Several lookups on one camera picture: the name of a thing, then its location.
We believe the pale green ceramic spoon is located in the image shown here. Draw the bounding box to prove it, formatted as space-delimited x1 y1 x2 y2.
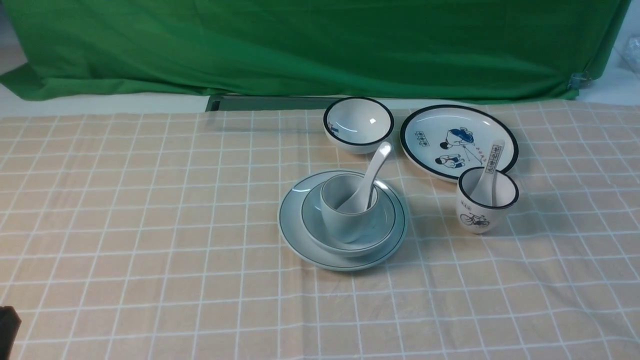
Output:
337 141 393 214

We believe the pale green ceramic cup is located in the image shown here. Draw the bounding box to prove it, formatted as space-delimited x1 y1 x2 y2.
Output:
320 173 378 244

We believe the pale green ceramic bowl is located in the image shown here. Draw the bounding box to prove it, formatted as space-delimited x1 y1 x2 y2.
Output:
301 182 402 258

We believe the pale green ceramic plate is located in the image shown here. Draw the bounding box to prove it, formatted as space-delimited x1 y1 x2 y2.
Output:
278 168 410 272

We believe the white bowl with black rim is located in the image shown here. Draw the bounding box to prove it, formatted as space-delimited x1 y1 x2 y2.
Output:
322 96 395 155

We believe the white plate with cartoon print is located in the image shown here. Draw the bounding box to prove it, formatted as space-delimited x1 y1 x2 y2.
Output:
399 104 520 183

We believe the green backdrop cloth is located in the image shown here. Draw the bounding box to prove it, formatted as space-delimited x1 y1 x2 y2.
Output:
1 0 630 104

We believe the white cup with bicycle print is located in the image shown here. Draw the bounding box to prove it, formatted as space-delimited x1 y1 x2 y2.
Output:
455 167 521 234

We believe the white spoon with print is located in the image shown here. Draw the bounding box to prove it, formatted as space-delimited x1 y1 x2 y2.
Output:
470 139 505 207

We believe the beige checkered tablecloth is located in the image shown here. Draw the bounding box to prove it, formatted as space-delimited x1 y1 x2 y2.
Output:
0 101 640 360

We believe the metal clamp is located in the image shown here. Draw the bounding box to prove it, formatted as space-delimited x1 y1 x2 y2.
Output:
567 71 593 91

